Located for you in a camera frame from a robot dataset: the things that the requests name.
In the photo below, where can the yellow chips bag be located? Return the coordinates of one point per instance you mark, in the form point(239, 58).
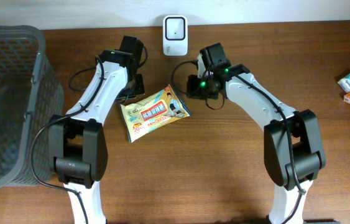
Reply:
point(155, 111)

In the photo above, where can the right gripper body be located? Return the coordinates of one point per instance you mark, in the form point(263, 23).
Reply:
point(199, 87)

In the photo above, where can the white barcode scanner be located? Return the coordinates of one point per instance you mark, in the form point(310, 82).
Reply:
point(175, 35)

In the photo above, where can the grey plastic basket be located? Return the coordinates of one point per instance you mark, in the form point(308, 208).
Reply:
point(30, 93)

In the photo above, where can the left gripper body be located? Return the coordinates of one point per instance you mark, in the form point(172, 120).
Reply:
point(136, 86)

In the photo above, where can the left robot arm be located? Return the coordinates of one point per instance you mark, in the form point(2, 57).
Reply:
point(76, 141)

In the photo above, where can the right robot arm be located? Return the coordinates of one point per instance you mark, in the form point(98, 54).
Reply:
point(293, 147)

